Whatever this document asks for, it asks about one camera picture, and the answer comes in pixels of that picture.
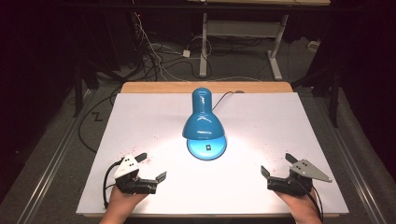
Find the aluminium floor rail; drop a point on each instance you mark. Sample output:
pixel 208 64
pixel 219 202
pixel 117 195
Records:
pixel 351 174
pixel 53 169

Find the white sheet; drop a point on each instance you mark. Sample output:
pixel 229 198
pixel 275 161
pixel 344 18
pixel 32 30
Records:
pixel 264 124

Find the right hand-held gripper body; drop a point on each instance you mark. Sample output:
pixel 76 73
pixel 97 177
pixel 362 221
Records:
pixel 295 183

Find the white metal desk frame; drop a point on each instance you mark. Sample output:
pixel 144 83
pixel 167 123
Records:
pixel 239 28

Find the person's left hand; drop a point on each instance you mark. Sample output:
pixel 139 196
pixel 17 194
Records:
pixel 123 199

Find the white power adapter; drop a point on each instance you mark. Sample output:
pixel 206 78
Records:
pixel 186 53

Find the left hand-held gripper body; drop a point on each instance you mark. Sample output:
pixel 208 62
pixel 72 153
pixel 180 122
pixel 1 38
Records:
pixel 134 184

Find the blue desk lamp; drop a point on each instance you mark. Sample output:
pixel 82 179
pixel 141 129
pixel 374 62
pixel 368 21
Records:
pixel 202 121

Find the black metal stand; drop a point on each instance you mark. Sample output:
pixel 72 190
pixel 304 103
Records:
pixel 77 93
pixel 334 99

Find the white power strip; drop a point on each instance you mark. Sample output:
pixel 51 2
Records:
pixel 313 46

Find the person's right hand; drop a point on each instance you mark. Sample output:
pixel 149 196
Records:
pixel 302 203

